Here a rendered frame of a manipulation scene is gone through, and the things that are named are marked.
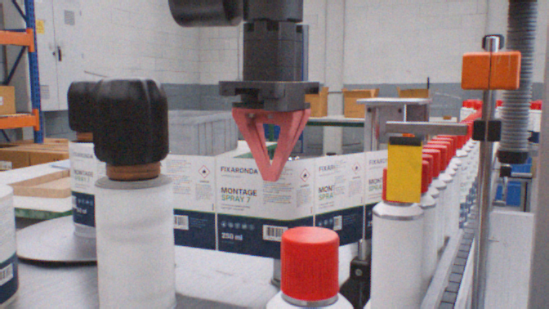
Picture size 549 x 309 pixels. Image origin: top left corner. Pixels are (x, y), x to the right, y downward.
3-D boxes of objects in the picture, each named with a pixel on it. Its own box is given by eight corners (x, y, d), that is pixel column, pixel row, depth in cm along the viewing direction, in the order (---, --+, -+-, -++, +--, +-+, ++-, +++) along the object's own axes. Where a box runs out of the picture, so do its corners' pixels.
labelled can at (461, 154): (437, 229, 99) (441, 128, 96) (465, 233, 97) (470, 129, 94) (433, 236, 95) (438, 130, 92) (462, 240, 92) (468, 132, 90)
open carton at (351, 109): (338, 118, 589) (338, 87, 584) (347, 116, 628) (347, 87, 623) (374, 118, 572) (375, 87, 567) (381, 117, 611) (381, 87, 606)
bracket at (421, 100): (375, 101, 99) (375, 96, 99) (432, 102, 94) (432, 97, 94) (355, 104, 87) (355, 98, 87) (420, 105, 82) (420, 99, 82)
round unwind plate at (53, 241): (99, 210, 114) (99, 205, 114) (210, 226, 101) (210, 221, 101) (-34, 250, 87) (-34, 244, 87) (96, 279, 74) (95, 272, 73)
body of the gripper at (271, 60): (216, 100, 45) (215, 17, 44) (264, 97, 54) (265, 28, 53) (281, 104, 42) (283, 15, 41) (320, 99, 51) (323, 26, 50)
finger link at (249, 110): (229, 181, 48) (229, 87, 47) (261, 169, 55) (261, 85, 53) (292, 190, 46) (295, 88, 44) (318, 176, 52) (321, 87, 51)
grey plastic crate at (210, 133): (178, 145, 301) (177, 109, 298) (239, 148, 289) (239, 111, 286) (122, 160, 244) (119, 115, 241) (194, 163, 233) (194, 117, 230)
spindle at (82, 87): (98, 222, 100) (91, 80, 96) (132, 228, 96) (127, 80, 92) (61, 235, 92) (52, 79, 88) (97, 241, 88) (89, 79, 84)
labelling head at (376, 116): (370, 222, 103) (373, 100, 100) (435, 230, 97) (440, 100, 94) (350, 241, 91) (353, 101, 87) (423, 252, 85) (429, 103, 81)
